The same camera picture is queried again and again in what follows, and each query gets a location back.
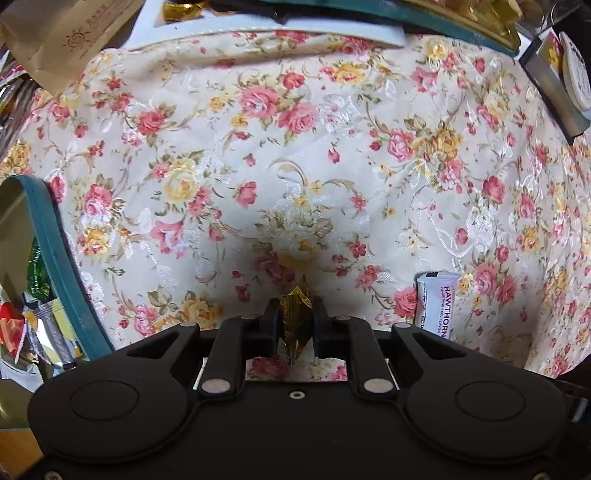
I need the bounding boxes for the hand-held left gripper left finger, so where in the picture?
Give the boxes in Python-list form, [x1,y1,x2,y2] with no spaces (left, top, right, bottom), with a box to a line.
[126,298,282,400]

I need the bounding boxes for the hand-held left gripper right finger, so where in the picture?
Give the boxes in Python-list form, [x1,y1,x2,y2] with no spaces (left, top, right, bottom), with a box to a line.
[312,297,468,400]

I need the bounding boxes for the gold foil candy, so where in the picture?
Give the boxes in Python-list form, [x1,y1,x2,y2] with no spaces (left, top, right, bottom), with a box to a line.
[278,283,315,366]

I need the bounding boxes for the silver snack packet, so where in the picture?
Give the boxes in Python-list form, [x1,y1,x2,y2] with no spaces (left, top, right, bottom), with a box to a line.
[28,300,78,371]

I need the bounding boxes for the dark green candy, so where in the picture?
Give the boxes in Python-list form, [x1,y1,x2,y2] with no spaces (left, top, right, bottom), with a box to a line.
[27,237,53,304]

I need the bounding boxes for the teal rimmed gold tin tray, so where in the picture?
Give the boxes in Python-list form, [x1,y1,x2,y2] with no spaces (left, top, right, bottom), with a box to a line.
[0,175,116,431]

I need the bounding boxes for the red white snack packet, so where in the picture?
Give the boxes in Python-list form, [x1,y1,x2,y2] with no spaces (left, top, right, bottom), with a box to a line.
[0,300,30,363]

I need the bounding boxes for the white pink snack packet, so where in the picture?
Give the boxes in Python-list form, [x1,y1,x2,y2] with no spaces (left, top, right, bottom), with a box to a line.
[414,271,463,343]

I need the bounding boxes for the floral tablecloth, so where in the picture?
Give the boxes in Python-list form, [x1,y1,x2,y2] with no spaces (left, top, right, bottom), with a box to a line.
[0,18,591,385]

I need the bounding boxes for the white rectangular tray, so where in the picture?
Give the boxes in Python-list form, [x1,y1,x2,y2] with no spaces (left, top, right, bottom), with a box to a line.
[124,0,408,49]

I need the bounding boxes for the large teal candy tray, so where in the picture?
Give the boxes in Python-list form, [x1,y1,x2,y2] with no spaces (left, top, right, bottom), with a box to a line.
[271,0,521,59]

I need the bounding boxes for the gold foil chocolate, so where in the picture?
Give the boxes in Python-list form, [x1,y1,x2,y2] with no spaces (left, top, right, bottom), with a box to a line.
[161,0,209,22]

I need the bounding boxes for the black box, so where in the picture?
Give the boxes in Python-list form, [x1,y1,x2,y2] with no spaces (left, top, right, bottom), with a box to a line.
[518,27,591,140]

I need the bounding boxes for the kraft paper bag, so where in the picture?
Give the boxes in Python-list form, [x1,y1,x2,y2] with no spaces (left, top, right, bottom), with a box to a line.
[0,0,145,101]

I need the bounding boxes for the white oval tin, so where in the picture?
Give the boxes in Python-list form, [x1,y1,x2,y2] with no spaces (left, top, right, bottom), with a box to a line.
[558,31,591,110]

